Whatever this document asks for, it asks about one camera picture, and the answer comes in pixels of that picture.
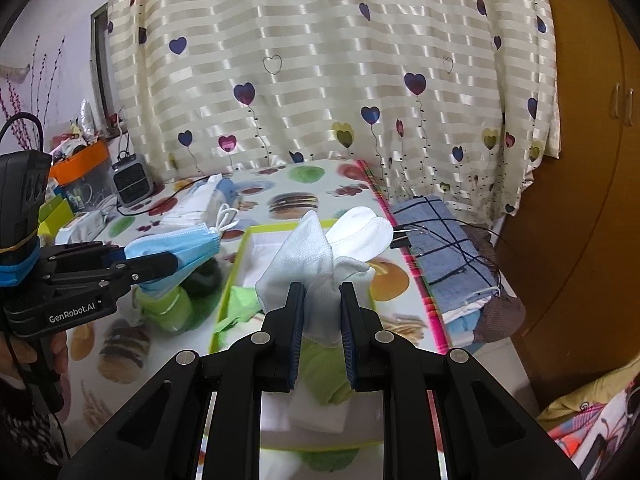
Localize light blue folded cloth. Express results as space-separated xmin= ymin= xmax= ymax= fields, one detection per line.
xmin=445 ymin=305 xmax=481 ymax=346

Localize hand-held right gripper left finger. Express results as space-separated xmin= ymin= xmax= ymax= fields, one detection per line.
xmin=57 ymin=281 xmax=306 ymax=480

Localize thin black cord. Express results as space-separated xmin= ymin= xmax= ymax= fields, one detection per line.
xmin=391 ymin=197 xmax=506 ymax=291

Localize colourful printed blanket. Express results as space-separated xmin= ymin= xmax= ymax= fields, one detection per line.
xmin=537 ymin=360 xmax=640 ymax=471

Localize heart print curtain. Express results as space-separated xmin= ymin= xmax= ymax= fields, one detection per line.
xmin=107 ymin=0 xmax=561 ymax=221

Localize grey window frame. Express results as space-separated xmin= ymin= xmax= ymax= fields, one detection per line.
xmin=90 ymin=2 xmax=118 ymax=121

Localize orange lidded storage bin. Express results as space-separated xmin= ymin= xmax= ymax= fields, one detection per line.
xmin=49 ymin=140 xmax=113 ymax=211

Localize person's left forearm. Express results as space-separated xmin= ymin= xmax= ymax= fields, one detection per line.
xmin=0 ymin=375 xmax=68 ymax=480

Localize wooden cabinet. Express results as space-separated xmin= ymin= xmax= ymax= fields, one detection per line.
xmin=492 ymin=0 xmax=640 ymax=411

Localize lime green boxes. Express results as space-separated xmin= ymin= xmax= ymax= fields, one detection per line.
xmin=37 ymin=195 xmax=76 ymax=236

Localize face mask package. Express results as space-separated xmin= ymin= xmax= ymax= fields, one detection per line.
xmin=57 ymin=210 xmax=108 ymax=246

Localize white tissue pack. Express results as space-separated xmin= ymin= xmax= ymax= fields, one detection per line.
xmin=165 ymin=175 xmax=241 ymax=231

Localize brown mesh bag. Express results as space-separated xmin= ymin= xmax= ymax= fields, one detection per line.
xmin=460 ymin=225 xmax=526 ymax=343

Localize grey white cloth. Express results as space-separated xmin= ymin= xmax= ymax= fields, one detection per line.
xmin=255 ymin=206 xmax=396 ymax=348

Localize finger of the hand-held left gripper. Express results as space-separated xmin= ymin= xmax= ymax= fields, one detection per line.
xmin=47 ymin=252 xmax=179 ymax=291
xmin=42 ymin=241 xmax=123 ymax=263

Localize black heater cable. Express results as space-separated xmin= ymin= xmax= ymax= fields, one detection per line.
xmin=117 ymin=175 xmax=221 ymax=216

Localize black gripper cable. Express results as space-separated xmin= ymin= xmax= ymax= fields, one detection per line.
xmin=0 ymin=112 xmax=46 ymax=153

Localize green-edged white box tray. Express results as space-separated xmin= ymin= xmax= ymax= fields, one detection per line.
xmin=209 ymin=220 xmax=396 ymax=453

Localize green jar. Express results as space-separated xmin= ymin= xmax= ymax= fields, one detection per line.
xmin=134 ymin=284 xmax=201 ymax=333

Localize green plastic bag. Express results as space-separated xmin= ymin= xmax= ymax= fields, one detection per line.
xmin=215 ymin=287 xmax=266 ymax=333

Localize blue face mask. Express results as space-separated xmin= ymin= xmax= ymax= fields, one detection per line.
xmin=122 ymin=202 xmax=241 ymax=293

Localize person's left hand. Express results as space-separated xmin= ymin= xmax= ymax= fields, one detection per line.
xmin=50 ymin=332 xmax=70 ymax=386

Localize food print tablecloth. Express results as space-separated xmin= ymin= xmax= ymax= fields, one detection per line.
xmin=50 ymin=159 xmax=451 ymax=480

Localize blue plaid cloth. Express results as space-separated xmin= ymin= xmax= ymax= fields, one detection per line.
xmin=390 ymin=195 xmax=501 ymax=311

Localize silver foil bag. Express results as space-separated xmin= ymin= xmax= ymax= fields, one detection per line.
xmin=75 ymin=100 xmax=96 ymax=136

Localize grey desk heater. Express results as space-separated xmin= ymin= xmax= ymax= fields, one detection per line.
xmin=111 ymin=152 xmax=153 ymax=207

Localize purple dried branches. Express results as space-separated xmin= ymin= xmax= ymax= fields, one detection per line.
xmin=0 ymin=35 xmax=66 ymax=151

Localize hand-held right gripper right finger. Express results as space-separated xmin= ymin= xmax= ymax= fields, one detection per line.
xmin=339 ymin=281 xmax=583 ymax=480

